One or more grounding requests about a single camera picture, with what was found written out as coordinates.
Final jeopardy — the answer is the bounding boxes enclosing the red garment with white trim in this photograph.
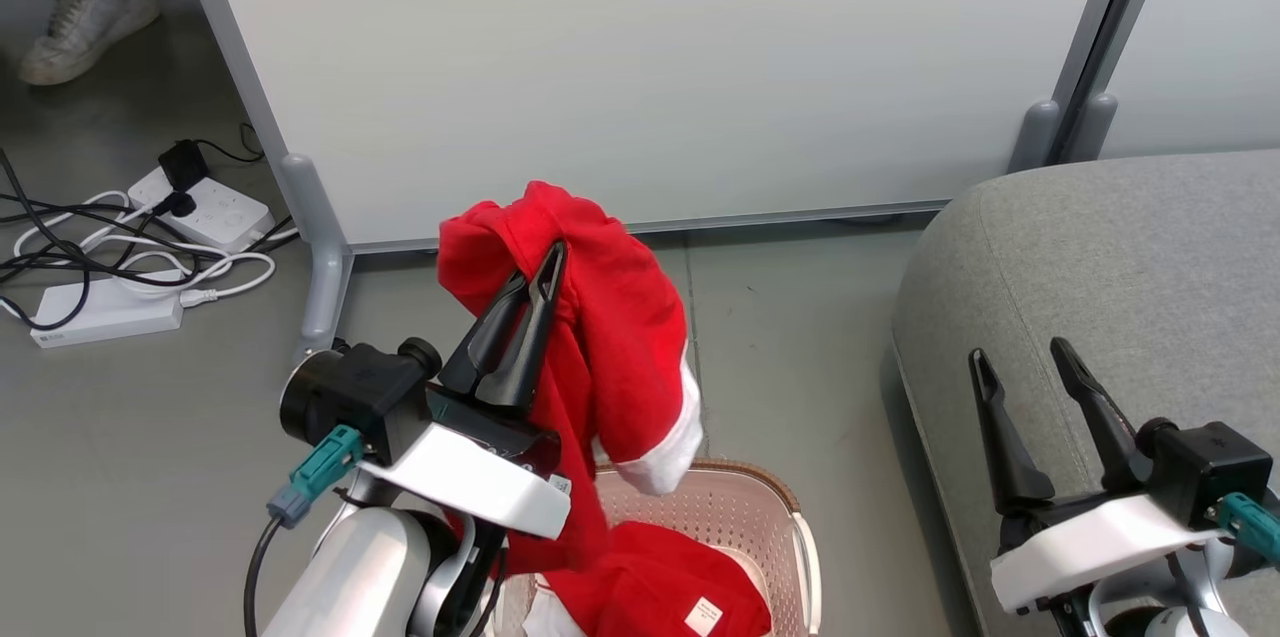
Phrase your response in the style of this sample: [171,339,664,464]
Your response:
[437,180,774,637]

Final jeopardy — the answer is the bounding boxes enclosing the narrow white partition panel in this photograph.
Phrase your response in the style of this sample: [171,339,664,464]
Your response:
[1058,0,1280,164]

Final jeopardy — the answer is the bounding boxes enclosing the large white partition panel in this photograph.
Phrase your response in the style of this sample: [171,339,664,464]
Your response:
[165,0,1147,360]

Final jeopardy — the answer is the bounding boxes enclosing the white cable with plug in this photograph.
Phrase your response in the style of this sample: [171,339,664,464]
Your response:
[95,235,301,309]

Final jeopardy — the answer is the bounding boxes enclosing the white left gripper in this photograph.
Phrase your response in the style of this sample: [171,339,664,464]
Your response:
[358,240,573,540]

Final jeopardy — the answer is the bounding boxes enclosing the white power strips with cables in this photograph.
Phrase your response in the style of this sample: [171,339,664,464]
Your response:
[0,149,301,333]

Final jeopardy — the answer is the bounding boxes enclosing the cream perforated laundry basket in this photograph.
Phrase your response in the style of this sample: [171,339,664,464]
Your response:
[494,458,824,637]

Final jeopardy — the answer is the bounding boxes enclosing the black power adapter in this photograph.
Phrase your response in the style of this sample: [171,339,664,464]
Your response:
[158,139,212,193]

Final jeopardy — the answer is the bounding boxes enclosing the white square-socket power strip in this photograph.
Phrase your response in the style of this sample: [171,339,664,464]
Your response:
[127,165,275,254]

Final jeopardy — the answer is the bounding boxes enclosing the grey fabric sofa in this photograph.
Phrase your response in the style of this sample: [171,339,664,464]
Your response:
[891,149,1280,637]

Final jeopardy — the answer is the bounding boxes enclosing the teal cable connector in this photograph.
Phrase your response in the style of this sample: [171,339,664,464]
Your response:
[1208,492,1280,565]
[267,425,364,529]

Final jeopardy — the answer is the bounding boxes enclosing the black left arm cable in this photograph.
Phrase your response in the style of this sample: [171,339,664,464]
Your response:
[244,514,288,637]

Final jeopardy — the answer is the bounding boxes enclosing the thin black adapter cable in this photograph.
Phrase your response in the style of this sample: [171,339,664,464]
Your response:
[193,122,267,165]

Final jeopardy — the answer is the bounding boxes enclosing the teal right cable connector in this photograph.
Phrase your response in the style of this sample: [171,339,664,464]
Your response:
[1208,492,1280,565]

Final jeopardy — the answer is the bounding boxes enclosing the white looped cable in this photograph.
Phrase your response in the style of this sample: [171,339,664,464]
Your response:
[0,191,133,323]

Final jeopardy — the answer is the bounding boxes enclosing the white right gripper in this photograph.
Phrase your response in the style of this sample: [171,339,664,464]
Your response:
[968,337,1229,615]

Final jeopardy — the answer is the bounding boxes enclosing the teal left cable connector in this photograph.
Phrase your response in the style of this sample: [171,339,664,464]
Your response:
[267,425,364,529]

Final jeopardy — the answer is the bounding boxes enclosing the white sneaker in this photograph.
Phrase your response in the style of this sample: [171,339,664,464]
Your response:
[17,0,162,87]

